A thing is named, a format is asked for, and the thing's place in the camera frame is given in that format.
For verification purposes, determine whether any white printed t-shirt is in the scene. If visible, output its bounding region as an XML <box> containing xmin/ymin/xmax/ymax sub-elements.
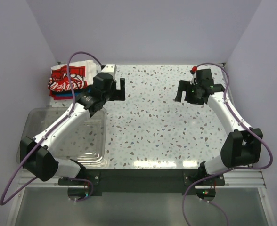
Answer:
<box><xmin>48</xmin><ymin>60</ymin><xmax>97</xmax><ymax>93</ymax></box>

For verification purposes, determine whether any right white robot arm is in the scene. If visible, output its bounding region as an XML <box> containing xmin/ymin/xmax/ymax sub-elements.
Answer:
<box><xmin>175</xmin><ymin>67</ymin><xmax>263</xmax><ymax>180</ymax></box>

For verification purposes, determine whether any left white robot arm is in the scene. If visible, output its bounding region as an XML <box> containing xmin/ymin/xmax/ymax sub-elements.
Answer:
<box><xmin>19</xmin><ymin>72</ymin><xmax>126</xmax><ymax>181</ymax></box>

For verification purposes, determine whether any clear plastic bin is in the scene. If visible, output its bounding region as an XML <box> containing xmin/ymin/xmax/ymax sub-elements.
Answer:
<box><xmin>22</xmin><ymin>107</ymin><xmax>106</xmax><ymax>166</ymax></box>

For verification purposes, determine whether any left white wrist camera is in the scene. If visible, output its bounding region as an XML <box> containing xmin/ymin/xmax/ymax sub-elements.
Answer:
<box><xmin>101</xmin><ymin>64</ymin><xmax>117</xmax><ymax>76</ymax></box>

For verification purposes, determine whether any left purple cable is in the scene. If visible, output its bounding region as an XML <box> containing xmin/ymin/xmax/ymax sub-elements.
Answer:
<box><xmin>0</xmin><ymin>50</ymin><xmax>106</xmax><ymax>206</ymax></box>

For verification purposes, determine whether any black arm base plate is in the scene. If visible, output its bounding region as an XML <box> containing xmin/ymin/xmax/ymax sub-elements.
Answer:
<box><xmin>57</xmin><ymin>168</ymin><xmax>226</xmax><ymax>197</ymax></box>

